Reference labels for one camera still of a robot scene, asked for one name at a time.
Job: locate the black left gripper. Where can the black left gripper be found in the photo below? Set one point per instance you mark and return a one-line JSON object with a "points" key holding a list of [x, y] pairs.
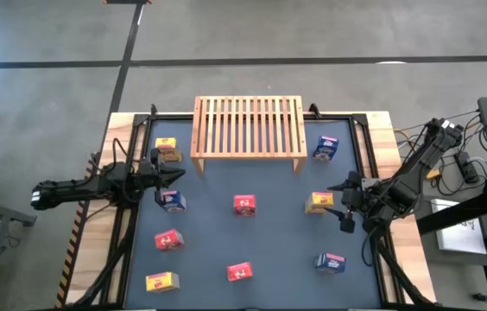
{"points": [[148, 175]]}

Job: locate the black metal beam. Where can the black metal beam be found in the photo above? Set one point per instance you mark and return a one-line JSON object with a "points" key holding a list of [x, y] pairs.
{"points": [[455, 213]]}

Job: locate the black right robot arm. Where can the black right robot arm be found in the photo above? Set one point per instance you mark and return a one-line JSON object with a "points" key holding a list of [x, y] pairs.
{"points": [[403, 190]]}

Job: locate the slatted wooden shelf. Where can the slatted wooden shelf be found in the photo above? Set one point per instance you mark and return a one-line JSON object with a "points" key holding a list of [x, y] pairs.
{"points": [[248, 154]]}

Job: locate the red Froot Loops cereal box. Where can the red Froot Loops cereal box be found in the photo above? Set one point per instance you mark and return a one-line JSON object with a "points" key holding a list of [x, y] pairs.
{"points": [[244, 205], [168, 239], [239, 271]]}

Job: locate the black power strip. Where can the black power strip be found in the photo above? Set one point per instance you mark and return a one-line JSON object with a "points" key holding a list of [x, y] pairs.
{"points": [[468, 167]]}

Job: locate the white board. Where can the white board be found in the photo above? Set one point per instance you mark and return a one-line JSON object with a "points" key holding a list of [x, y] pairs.
{"points": [[459, 233]]}

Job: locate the yellow Pops cereal box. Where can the yellow Pops cereal box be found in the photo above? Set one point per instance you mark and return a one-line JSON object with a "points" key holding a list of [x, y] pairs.
{"points": [[319, 202], [162, 281], [168, 147]]}

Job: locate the yellow black hazard strip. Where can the yellow black hazard strip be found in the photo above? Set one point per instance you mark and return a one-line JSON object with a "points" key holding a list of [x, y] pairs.
{"points": [[68, 268]]}

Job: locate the small black floor object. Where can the small black floor object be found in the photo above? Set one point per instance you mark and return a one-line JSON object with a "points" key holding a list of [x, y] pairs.
{"points": [[481, 297]]}

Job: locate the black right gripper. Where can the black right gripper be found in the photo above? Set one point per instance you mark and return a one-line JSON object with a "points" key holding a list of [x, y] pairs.
{"points": [[349, 196]]}

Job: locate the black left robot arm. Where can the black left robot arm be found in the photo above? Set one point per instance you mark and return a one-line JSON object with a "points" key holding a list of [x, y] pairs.
{"points": [[75, 190]]}

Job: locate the blue Frosted Flakes cereal box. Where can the blue Frosted Flakes cereal box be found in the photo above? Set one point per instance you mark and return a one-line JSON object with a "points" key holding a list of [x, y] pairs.
{"points": [[173, 202], [325, 147], [329, 262]]}

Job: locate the black metal table frame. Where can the black metal table frame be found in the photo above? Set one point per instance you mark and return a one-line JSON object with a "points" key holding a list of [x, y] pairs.
{"points": [[170, 116]]}

